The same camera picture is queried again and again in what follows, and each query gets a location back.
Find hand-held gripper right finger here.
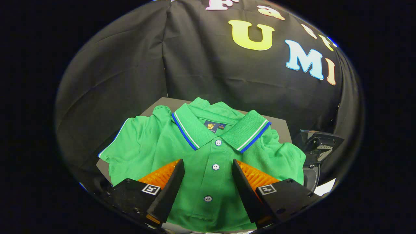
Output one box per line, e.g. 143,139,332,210
232,159,320,229

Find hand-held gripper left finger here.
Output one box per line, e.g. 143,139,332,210
104,159,185,227

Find white board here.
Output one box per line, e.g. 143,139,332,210
314,178,337,196

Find black backdrop cloth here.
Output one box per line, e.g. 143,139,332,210
55,0,364,182

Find green polo shirt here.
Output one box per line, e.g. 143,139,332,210
97,97,306,232

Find grey cabinet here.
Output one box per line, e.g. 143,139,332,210
96,97,293,195

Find dark washing machine lid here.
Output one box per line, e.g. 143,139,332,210
292,129,345,163

